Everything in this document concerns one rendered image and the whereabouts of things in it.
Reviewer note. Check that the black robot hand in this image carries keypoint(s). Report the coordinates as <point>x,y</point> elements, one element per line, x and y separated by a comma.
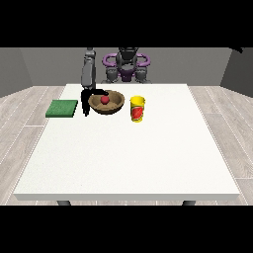
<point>85,99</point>

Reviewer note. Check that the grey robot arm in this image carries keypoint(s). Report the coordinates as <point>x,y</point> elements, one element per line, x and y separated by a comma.
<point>88,74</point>

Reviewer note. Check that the brown wooden bowl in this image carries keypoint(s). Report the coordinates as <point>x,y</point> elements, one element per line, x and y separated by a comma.
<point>110,106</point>

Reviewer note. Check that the green square pad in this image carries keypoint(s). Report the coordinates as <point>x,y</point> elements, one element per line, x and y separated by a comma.
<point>61,108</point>

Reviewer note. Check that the yellow cup with melon print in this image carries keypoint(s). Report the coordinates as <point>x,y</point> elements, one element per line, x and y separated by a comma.
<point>137,110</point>

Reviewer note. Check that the grey robot trunk purple rings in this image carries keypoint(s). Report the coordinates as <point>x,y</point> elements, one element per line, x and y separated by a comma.
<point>126,69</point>

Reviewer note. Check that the dark table leg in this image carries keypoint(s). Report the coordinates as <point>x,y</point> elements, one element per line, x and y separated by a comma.
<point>64,203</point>
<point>189,203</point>

